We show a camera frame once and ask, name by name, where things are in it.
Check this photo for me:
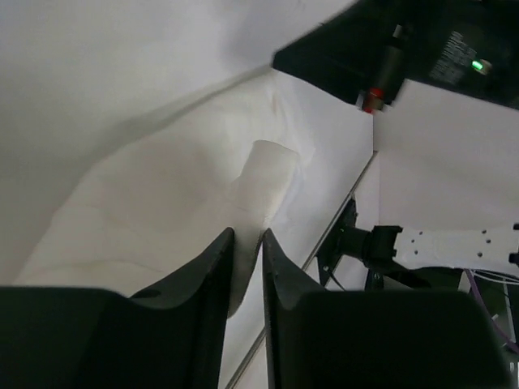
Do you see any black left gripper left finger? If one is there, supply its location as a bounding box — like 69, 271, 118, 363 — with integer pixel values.
1, 229, 234, 388

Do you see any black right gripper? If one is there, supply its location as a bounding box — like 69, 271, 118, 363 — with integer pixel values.
272, 1, 518, 109

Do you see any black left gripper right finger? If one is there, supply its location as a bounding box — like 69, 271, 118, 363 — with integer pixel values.
263, 231, 513, 388

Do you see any white pleated skirt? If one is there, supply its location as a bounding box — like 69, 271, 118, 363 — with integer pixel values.
15, 71, 372, 311

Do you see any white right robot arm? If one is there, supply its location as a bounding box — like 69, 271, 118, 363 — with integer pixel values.
272, 1, 518, 277

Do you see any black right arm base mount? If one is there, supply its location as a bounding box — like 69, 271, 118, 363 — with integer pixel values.
315, 197, 358, 291

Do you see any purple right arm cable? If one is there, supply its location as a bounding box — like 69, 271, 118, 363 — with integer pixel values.
464, 269, 519, 357

